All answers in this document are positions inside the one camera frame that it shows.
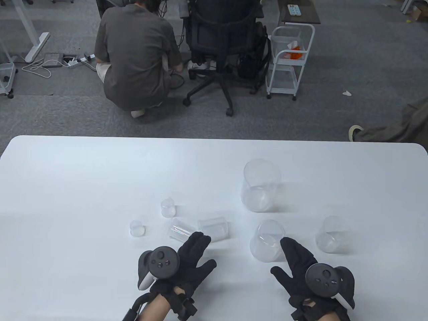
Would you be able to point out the person's left hand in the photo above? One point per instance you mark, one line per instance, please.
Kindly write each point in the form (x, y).
(190, 264)

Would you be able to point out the person's right hand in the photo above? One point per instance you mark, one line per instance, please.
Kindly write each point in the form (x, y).
(297, 267)

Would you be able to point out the small clear plastic beaker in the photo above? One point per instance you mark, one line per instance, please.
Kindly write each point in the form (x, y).
(179, 229)

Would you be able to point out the large clear plastic beaker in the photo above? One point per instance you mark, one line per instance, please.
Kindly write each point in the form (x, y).
(265, 244)

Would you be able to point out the medium clear plastic beaker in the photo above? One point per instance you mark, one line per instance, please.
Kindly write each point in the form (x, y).
(215, 229)

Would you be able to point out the medium-large clear plastic beaker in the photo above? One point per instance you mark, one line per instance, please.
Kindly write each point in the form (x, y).
(331, 239)

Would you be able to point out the tiny clear plastic beaker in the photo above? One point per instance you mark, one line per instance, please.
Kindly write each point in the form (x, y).
(168, 209)

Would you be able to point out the tiniest clear plastic beaker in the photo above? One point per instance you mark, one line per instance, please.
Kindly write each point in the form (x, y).
(137, 229)

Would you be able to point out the largest clear plastic beaker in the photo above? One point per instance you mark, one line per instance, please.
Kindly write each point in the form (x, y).
(260, 197)

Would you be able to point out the person's left forearm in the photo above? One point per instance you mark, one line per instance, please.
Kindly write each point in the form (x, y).
(157, 309)

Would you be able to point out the black white tracking controller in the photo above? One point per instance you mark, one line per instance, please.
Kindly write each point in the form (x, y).
(326, 279)
(162, 262)

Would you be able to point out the black wrist sensor box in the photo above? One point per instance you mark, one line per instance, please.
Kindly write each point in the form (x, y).
(128, 315)

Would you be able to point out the white rolling cart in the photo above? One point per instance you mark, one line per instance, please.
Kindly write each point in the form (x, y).
(281, 91)

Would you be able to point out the black backpack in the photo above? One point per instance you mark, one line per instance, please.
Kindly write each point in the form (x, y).
(250, 65)

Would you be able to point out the orange packet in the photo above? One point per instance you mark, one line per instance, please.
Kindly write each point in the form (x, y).
(296, 53)

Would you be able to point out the black office chair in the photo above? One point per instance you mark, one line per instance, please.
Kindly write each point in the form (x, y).
(217, 35)

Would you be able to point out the white power strip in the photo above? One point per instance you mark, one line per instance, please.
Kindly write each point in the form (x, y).
(83, 59)

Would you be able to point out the grey floor socket box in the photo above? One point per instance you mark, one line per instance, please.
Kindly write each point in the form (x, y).
(53, 57)

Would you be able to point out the dark wooden side table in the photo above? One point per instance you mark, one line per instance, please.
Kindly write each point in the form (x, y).
(309, 13)

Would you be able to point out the grey power box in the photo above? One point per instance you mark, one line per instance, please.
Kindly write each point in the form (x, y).
(184, 8)

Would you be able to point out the white remote control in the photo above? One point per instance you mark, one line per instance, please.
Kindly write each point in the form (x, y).
(294, 10)

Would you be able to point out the white plastic trolley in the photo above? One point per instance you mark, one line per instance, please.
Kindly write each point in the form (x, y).
(6, 68)

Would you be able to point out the cardboard box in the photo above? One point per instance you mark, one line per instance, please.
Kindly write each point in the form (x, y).
(416, 13)

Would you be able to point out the white desk leg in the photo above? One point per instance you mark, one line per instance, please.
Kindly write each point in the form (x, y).
(28, 30)

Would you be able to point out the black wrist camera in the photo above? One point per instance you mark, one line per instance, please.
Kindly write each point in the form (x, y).
(185, 307)
(301, 315)

